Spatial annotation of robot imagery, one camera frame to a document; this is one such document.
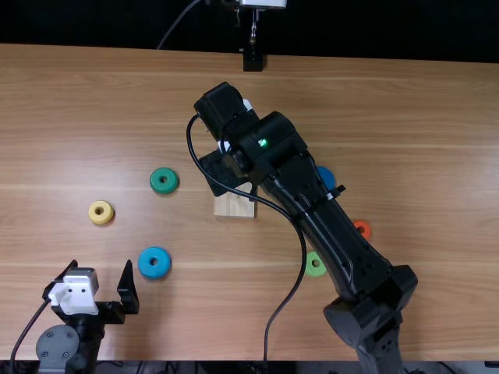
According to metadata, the black clamp stand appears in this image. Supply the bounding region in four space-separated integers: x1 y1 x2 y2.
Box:
238 7 265 73

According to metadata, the grey box device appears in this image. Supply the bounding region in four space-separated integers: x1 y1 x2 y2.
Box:
238 0 288 9

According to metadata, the orange ring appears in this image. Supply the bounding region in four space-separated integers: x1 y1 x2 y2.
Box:
352 220 372 241

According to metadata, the dark blue ring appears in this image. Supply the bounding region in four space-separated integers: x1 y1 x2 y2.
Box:
316 166 336 190

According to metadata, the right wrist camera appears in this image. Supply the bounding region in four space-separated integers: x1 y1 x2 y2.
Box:
217 97 255 152

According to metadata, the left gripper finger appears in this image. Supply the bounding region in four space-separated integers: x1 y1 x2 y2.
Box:
53 259 78 283
116 259 140 316

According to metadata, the dark green ring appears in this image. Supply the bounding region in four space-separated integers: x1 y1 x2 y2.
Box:
149 167 181 195

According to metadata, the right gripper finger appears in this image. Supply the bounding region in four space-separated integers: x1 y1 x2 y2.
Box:
198 150 242 198

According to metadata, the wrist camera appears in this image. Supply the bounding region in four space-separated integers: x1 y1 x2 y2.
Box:
217 97 255 152
49 266 99 317

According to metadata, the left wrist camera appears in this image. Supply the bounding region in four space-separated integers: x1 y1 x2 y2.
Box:
49 266 99 317

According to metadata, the black cable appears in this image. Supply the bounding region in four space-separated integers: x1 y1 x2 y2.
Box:
155 0 206 51
9 298 51 374
186 113 308 363

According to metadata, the light green ring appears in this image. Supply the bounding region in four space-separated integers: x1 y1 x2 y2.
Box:
305 251 327 278

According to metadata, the light blue ring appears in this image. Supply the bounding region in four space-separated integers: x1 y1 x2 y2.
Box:
137 245 173 281

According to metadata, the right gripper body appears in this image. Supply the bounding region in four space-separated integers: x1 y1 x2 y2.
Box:
193 81 251 141

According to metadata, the wooden peg base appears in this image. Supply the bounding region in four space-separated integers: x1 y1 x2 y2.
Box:
214 182 258 221

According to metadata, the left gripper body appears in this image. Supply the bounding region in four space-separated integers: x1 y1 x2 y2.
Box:
42 282 128 326

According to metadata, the yellow ring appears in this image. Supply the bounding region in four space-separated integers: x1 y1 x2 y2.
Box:
88 200 116 226

